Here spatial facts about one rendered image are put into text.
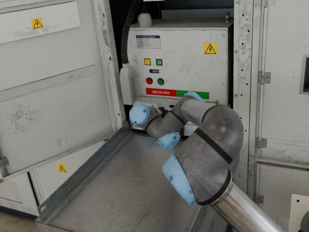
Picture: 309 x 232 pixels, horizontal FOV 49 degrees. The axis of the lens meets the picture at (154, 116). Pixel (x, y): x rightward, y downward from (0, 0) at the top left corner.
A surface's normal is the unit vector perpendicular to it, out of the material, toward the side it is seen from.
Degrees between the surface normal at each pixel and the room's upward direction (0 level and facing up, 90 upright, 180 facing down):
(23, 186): 90
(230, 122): 33
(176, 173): 45
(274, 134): 90
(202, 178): 75
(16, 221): 0
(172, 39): 90
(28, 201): 90
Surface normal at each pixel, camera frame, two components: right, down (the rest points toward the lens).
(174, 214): -0.09, -0.90
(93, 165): 0.91, 0.10
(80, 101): 0.59, 0.30
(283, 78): -0.40, 0.44
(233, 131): 0.42, -0.39
